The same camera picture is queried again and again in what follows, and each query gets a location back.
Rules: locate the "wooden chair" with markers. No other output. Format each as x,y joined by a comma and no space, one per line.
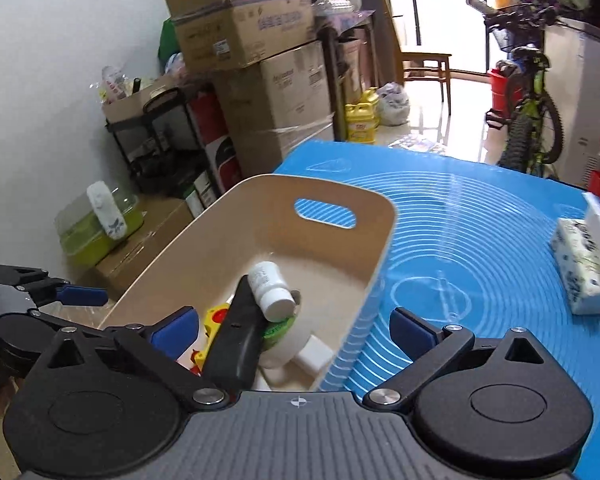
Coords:
425,57

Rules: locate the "white charger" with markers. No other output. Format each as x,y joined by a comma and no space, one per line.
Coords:
315,355

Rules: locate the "black oblong tool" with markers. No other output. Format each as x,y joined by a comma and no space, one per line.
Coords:
235,340

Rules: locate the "green plastic container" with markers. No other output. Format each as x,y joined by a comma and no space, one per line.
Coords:
90,247

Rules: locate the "red bucket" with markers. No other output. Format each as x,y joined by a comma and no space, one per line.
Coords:
497,85

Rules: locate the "beige plastic basin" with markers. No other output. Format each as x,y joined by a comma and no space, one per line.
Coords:
260,240

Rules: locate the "printed tissue pack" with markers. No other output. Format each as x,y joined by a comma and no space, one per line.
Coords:
580,260

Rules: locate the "green cloth bag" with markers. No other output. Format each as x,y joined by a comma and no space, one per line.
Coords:
169,45

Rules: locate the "large printed cardboard box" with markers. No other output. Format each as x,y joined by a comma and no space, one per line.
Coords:
280,90

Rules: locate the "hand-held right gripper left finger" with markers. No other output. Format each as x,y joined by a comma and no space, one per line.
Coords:
172,332

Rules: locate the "white plastic bag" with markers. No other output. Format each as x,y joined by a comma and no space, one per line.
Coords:
392,105

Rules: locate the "green black bicycle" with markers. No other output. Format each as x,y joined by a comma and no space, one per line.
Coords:
525,140

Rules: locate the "blue silicone mat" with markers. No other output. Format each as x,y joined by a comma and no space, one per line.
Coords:
480,220

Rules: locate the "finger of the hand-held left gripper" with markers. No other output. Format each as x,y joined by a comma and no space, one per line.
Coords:
85,296

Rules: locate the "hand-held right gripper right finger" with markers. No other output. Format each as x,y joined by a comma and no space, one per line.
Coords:
412,332

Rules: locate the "brown cardboard box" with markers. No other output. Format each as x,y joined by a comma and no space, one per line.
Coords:
145,245

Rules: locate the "yellow red plastic toy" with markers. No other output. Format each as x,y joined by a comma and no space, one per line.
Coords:
212,317

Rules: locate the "white appliance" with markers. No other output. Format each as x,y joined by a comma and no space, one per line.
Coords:
580,110

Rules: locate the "black utility cart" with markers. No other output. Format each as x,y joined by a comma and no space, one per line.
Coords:
152,170

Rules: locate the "white pill bottle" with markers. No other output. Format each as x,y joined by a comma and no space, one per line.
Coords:
270,290

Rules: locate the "red white appliance box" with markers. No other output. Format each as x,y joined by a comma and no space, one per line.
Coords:
225,160

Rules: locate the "open cardboard box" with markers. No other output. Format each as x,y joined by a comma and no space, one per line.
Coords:
240,30

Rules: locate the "yellow jug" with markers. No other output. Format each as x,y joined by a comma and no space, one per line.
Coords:
371,97
360,125

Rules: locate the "plastic-wrapped cardboard box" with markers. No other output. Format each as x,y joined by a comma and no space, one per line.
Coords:
265,150

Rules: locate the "tan cardboard box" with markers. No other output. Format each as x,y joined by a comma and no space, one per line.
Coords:
130,105

